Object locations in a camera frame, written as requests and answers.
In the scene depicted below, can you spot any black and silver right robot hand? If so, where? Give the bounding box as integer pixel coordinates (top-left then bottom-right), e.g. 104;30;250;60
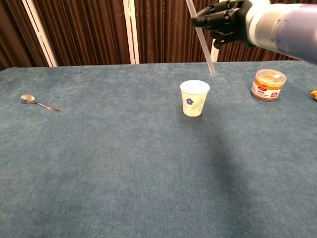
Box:
191;0;256;50

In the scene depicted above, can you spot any white plastic straw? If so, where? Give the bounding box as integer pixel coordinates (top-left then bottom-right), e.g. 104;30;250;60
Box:
185;0;217;76

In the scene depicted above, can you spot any white paper cup with flower print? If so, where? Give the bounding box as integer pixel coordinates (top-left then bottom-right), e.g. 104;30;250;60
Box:
179;79;211;118

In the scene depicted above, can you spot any dark brown curtain panel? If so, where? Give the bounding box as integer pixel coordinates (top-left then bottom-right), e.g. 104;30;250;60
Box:
0;0;50;71
134;0;214;64
217;41;299;62
33;0;131;67

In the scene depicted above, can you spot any clear plastic jar with orange snack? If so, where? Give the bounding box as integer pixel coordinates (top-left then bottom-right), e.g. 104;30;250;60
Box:
250;68;287;102

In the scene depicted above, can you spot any blue table cloth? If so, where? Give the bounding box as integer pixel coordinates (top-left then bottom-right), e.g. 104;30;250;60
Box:
0;59;317;238

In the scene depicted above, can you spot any silver metal spoon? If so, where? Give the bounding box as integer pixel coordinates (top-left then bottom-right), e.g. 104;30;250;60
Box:
19;94;61;113

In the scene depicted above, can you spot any white screen frame post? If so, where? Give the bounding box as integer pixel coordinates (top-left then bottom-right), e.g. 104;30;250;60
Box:
21;0;58;68
210;44;219;63
123;0;140;65

